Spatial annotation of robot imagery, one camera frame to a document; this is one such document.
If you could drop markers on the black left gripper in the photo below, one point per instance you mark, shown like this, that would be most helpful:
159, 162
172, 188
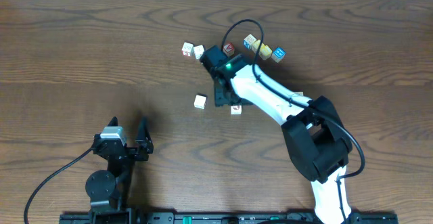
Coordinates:
138, 153

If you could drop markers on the blue letter T block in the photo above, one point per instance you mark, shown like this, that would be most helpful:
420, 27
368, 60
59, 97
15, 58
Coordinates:
198, 51

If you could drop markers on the plain drawing wooden block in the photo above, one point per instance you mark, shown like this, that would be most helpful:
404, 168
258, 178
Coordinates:
299, 94

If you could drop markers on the red picture wooden block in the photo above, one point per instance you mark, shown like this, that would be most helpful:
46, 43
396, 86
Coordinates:
236, 110

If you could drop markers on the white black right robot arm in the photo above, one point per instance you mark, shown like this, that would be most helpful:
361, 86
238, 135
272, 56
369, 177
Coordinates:
314, 137

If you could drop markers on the red letter A block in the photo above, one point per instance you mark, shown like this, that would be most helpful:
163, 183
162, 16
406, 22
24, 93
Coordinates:
228, 49

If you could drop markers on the green letter Z block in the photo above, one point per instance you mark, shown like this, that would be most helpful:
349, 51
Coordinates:
200, 101

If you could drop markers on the blue letter X block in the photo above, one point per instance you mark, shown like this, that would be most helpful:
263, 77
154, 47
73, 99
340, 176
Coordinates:
249, 41

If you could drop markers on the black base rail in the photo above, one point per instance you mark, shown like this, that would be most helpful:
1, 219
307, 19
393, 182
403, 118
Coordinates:
236, 218

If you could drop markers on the yellow topped wooden block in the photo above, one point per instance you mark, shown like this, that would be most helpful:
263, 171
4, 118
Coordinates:
257, 46

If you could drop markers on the red number 3 block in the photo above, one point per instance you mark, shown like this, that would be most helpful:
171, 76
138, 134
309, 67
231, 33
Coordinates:
187, 49

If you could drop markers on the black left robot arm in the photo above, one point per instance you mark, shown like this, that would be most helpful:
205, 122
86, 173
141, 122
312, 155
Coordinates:
109, 189

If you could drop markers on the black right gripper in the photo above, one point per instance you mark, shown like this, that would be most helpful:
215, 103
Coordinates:
220, 99

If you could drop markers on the blue topped wooden block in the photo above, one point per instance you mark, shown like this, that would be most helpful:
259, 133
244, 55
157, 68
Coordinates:
278, 54

